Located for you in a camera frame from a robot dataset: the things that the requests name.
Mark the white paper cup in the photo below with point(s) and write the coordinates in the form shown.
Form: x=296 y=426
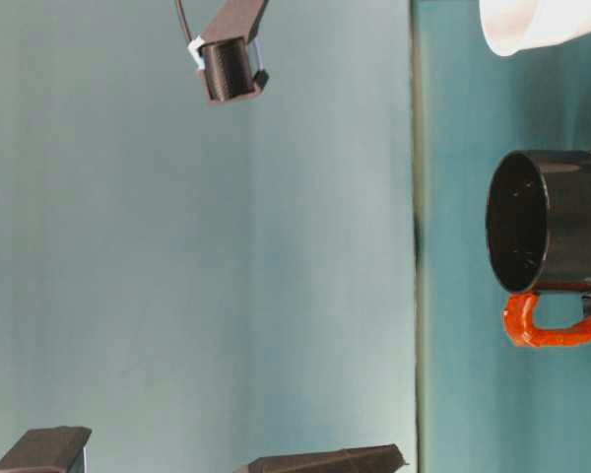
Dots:
x=512 y=24

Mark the blue-green table cloth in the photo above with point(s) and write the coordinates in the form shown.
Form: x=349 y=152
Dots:
x=473 y=394

